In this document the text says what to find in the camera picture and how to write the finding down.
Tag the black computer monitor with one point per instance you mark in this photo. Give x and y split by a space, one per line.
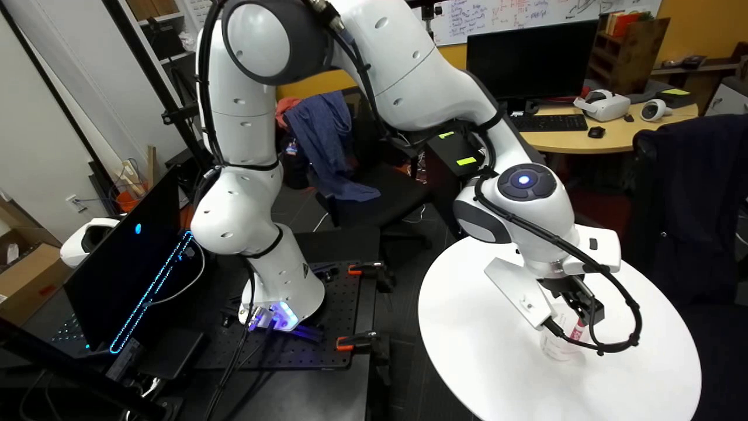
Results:
534 62

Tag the white black handheld device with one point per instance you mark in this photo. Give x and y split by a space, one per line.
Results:
83 238

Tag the large cardboard box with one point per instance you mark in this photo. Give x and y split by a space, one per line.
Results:
27 273

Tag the white VR controller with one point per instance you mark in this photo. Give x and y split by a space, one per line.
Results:
654 109

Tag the wooden shelf unit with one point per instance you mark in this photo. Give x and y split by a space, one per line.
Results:
632 50

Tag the white VR headset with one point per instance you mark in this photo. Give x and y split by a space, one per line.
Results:
603 105

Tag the orange black clamp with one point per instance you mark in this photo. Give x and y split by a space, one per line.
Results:
370 273
357 343

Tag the black tripod pole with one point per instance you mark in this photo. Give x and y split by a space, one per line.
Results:
55 363

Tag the whiteboard with writing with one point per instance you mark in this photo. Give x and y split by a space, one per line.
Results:
499 14

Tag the dark coat on chair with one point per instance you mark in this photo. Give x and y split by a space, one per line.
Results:
693 202

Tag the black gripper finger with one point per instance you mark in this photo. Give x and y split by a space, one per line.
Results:
562 290
589 310

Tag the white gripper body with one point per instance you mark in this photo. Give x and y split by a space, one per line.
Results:
514 292

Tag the curved wooden desk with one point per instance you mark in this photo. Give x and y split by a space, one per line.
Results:
622 135

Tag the black computer mouse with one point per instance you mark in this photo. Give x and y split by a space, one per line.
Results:
596 132

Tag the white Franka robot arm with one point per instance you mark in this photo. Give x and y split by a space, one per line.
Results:
241 178

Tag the black perforated mounting table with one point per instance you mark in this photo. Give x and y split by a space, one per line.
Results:
312 381

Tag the blue jacket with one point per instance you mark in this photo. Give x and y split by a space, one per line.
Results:
328 147

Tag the black keyboard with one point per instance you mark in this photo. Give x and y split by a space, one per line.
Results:
548 123

